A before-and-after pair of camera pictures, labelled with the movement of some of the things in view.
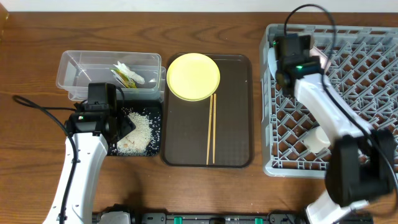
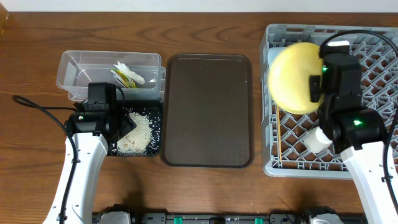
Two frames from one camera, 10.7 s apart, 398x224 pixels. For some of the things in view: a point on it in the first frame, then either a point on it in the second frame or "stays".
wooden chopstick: (209, 129) -> (279, 137)
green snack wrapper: (127, 82) stays
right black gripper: (282, 81) -> (315, 88)
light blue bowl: (272, 62) stays
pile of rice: (136, 141) stays
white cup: (316, 140) stays
